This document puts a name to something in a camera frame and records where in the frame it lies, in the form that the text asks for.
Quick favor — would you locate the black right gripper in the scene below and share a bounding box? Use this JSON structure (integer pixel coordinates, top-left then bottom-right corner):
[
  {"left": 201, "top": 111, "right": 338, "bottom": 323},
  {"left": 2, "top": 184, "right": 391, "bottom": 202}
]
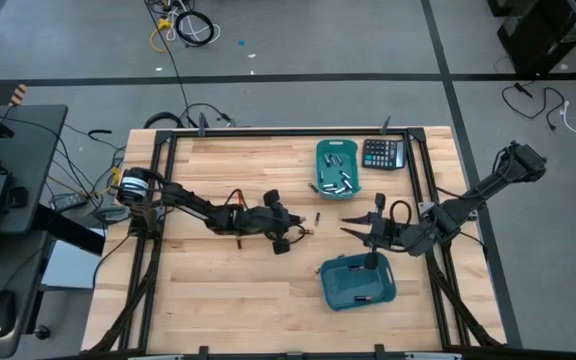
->
[{"left": 340, "top": 192, "right": 410, "bottom": 272}]

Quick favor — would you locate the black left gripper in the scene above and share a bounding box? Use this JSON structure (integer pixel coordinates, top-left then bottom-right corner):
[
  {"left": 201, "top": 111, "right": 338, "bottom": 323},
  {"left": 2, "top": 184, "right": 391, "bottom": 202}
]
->
[{"left": 227, "top": 188, "right": 308, "bottom": 256}]

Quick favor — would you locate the dark blue-teal plastic bin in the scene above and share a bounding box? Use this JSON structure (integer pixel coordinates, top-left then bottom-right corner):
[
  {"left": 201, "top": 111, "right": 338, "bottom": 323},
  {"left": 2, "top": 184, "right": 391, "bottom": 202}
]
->
[{"left": 319, "top": 252, "right": 398, "bottom": 312}]

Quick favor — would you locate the light teal plastic bin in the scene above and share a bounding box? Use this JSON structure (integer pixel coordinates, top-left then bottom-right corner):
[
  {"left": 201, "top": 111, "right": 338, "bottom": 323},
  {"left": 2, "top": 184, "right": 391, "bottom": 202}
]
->
[{"left": 315, "top": 138, "right": 361, "bottom": 202}]

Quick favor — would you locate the black desk calculator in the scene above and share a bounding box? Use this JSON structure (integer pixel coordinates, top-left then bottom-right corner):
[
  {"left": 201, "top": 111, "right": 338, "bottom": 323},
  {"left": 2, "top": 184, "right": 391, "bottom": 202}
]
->
[{"left": 361, "top": 138, "right": 409, "bottom": 171}]

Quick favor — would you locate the white light bar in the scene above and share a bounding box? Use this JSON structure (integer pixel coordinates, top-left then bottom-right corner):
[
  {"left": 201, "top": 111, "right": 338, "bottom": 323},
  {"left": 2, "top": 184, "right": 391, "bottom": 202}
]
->
[{"left": 405, "top": 352, "right": 464, "bottom": 360}]

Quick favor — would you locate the white board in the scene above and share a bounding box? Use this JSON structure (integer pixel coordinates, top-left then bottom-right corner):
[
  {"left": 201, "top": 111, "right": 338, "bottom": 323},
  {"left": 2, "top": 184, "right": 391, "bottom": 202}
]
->
[{"left": 41, "top": 238, "right": 108, "bottom": 291}]

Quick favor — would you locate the black power adapter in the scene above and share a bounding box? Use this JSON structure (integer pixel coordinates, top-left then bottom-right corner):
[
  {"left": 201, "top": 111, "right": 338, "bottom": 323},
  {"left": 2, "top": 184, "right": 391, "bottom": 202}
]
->
[{"left": 49, "top": 191, "right": 89, "bottom": 212}]

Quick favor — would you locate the black cabinet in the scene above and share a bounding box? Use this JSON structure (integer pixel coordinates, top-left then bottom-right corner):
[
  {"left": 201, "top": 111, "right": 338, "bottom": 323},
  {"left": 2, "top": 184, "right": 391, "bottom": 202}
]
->
[{"left": 487, "top": 0, "right": 576, "bottom": 77}]

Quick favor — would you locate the grey desk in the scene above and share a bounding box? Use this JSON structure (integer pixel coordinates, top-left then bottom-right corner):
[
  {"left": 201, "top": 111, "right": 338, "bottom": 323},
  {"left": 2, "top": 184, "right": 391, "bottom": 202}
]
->
[{"left": 0, "top": 103, "right": 70, "bottom": 236}]

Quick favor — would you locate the small black desk device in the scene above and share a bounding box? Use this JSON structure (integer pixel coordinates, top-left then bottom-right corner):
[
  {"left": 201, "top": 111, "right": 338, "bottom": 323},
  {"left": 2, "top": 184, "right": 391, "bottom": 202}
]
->
[{"left": 6, "top": 185, "right": 30, "bottom": 209}]

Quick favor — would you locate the black computer mouse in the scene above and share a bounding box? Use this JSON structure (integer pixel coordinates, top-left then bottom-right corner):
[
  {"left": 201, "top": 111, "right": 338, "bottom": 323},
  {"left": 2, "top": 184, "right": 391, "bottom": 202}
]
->
[{"left": 0, "top": 289, "right": 19, "bottom": 339}]

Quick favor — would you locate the black aluminium table frame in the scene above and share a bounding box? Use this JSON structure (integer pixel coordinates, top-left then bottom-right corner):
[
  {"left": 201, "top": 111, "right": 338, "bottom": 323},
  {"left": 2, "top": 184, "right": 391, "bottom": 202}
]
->
[{"left": 87, "top": 126, "right": 508, "bottom": 357}]

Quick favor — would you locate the black cable with plug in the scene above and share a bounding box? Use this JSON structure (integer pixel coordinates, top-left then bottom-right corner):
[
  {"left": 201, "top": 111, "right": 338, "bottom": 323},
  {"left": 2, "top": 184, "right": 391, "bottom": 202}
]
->
[
  {"left": 500, "top": 81, "right": 568, "bottom": 133},
  {"left": 180, "top": 102, "right": 237, "bottom": 129}
]

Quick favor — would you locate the thick black cable loop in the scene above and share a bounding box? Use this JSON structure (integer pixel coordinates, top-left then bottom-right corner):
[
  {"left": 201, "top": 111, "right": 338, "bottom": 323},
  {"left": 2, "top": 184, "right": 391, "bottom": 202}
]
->
[{"left": 142, "top": 110, "right": 186, "bottom": 130}]

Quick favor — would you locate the long black floor cable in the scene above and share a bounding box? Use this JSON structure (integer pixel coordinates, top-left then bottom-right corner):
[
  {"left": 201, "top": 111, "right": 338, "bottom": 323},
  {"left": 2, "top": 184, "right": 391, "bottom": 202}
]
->
[{"left": 143, "top": 0, "right": 191, "bottom": 127}]

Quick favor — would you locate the thin yellow cable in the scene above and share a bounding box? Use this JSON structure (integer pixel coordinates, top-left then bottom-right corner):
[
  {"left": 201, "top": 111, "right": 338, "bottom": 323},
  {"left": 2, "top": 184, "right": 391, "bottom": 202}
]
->
[{"left": 47, "top": 174, "right": 119, "bottom": 198}]

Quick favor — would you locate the coiled black cable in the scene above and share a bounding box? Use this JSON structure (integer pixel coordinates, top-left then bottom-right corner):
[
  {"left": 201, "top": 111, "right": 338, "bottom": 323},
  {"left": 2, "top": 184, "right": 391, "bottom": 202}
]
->
[{"left": 174, "top": 9, "right": 217, "bottom": 49}]

